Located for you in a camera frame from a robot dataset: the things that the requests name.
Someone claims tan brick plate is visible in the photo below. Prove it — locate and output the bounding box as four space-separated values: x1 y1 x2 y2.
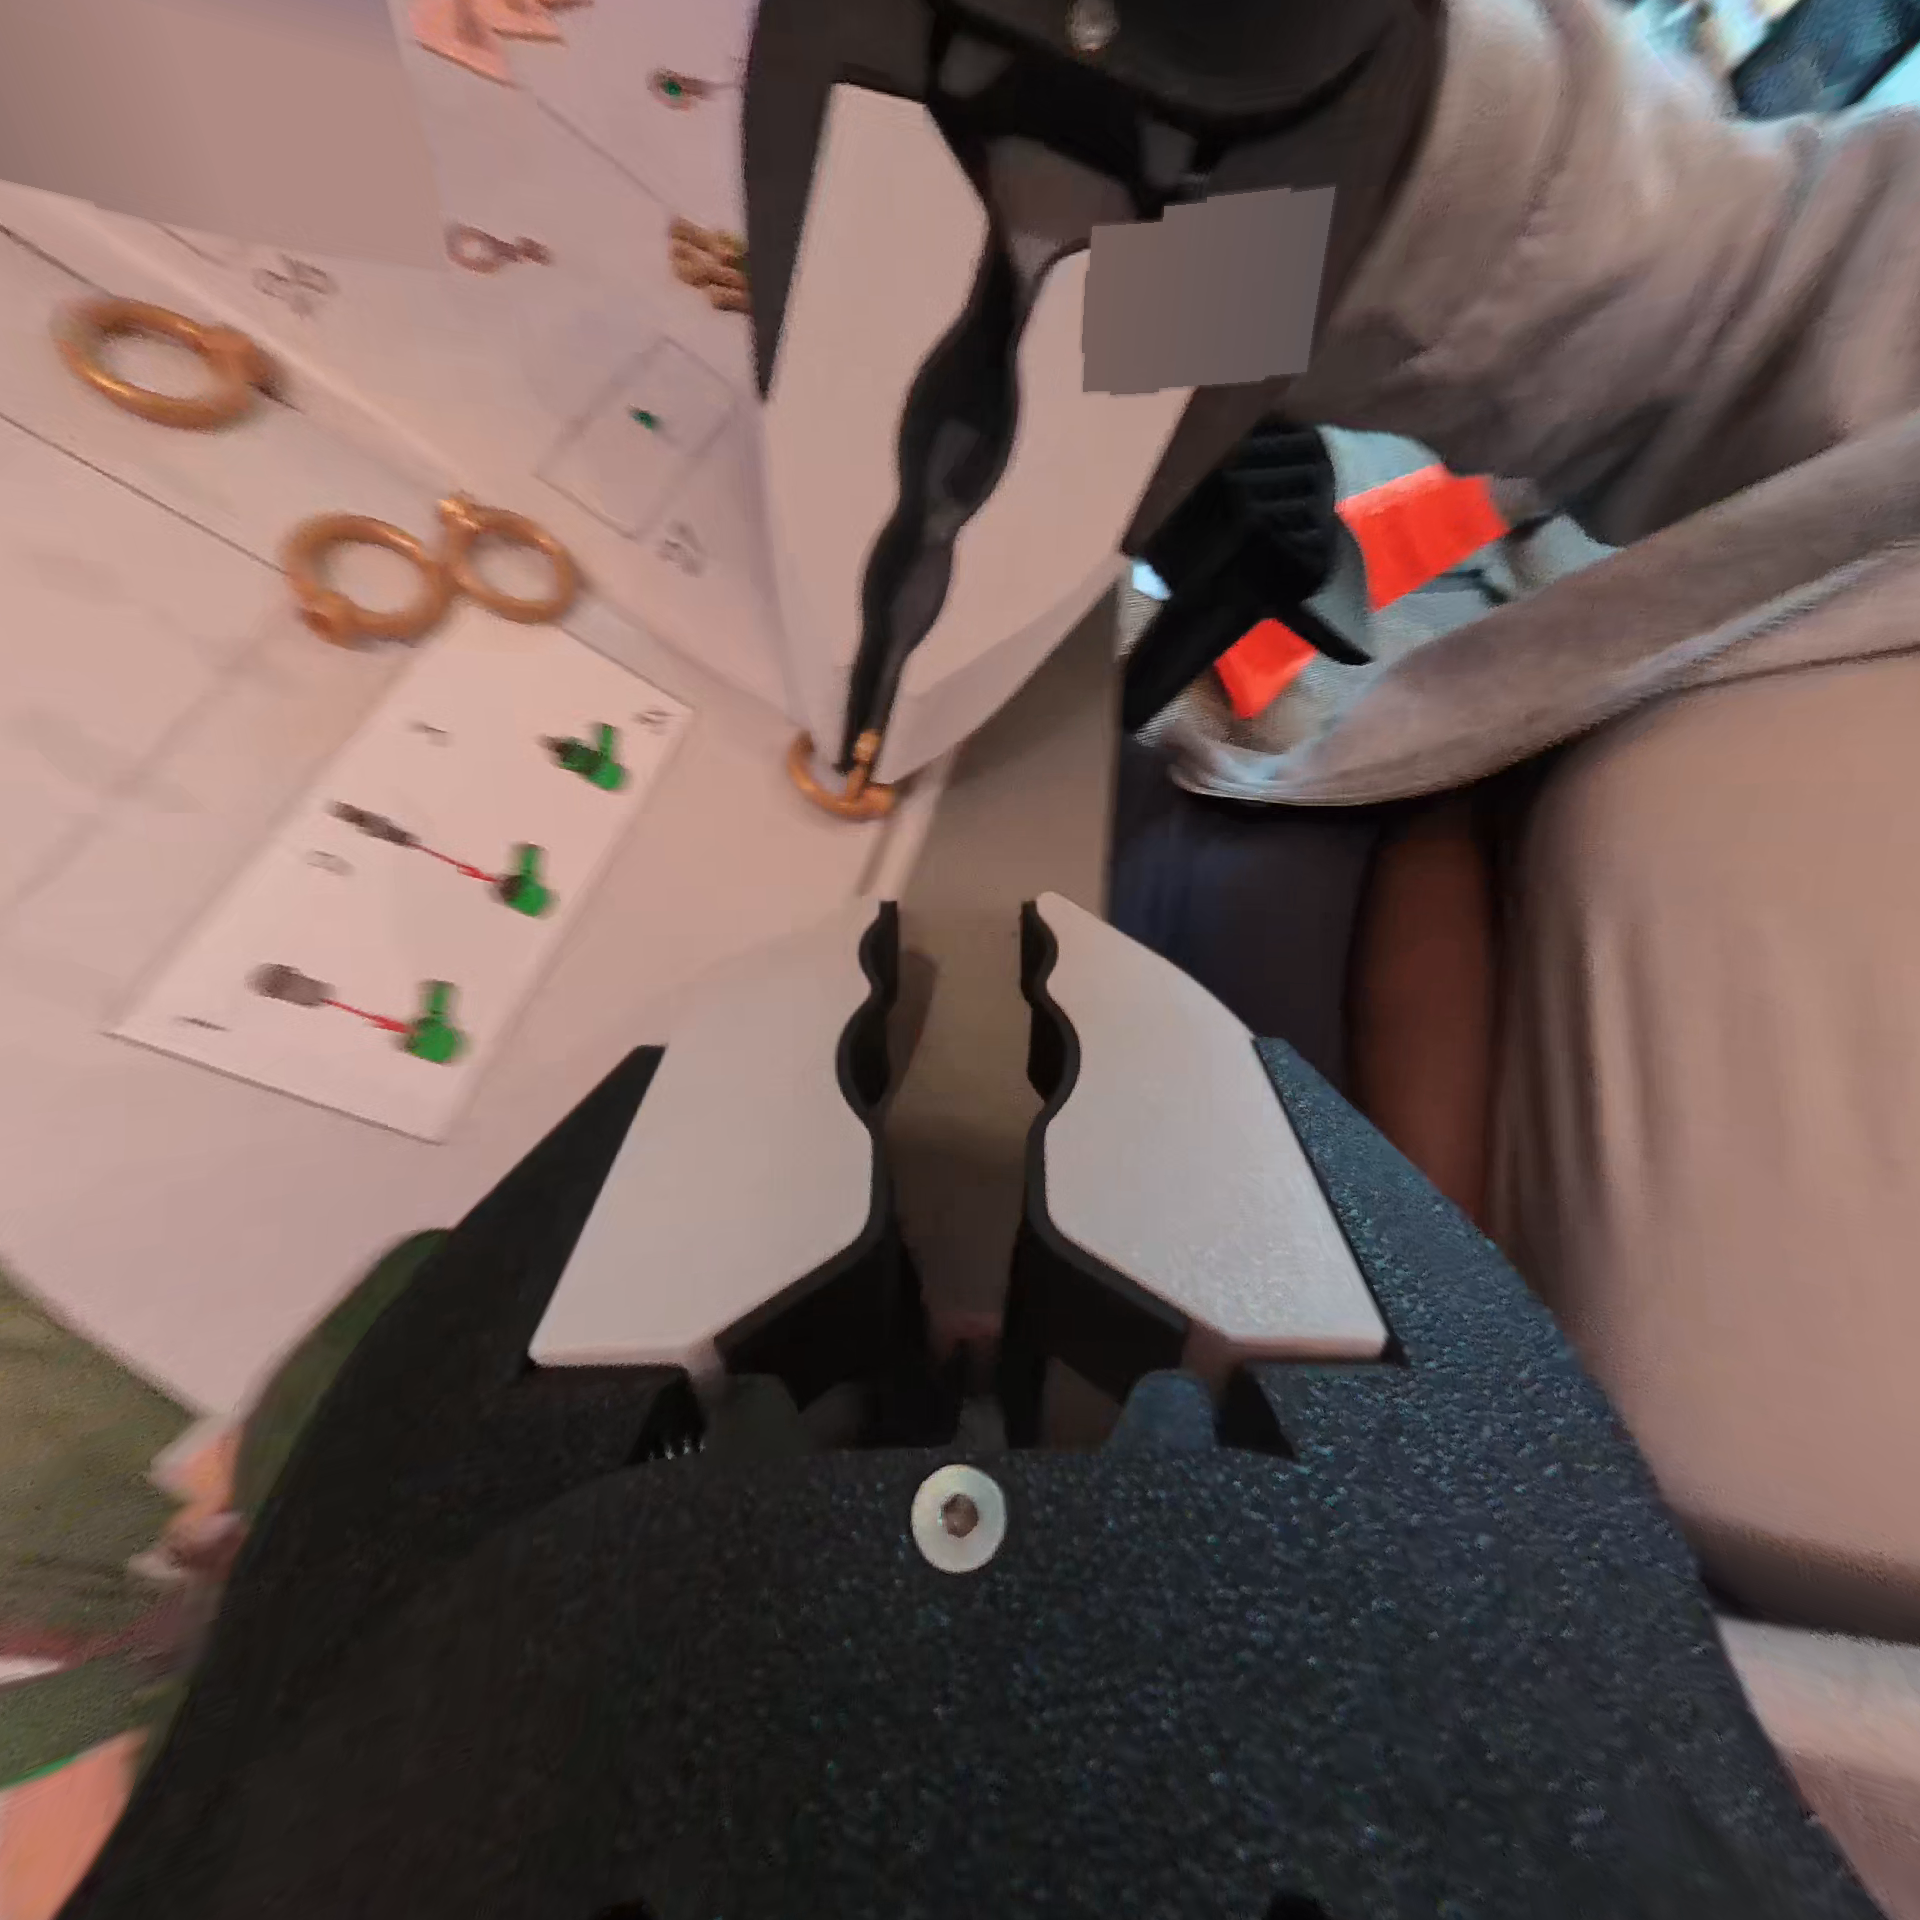
406 0 595 77

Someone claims dark blue cloth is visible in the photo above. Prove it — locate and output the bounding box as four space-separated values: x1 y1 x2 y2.
1111 742 1383 1080

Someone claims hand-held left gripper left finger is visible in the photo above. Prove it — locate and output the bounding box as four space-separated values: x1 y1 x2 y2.
527 896 934 1443

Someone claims grey desk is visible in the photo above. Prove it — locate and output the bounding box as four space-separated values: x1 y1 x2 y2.
0 0 1119 1502

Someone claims person's right forearm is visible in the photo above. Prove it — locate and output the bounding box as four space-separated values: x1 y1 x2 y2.
1171 0 1920 811

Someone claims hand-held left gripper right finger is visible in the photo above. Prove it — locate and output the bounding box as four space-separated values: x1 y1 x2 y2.
1000 892 1392 1445

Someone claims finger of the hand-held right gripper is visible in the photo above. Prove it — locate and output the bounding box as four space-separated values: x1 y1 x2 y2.
870 134 1203 788
756 77 1038 752

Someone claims gold toy ring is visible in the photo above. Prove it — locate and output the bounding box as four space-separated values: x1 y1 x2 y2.
58 296 278 435
435 496 586 624
282 512 452 648
786 728 903 822

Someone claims person's beige clothing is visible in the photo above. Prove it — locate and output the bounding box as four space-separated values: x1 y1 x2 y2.
1357 555 1920 1876

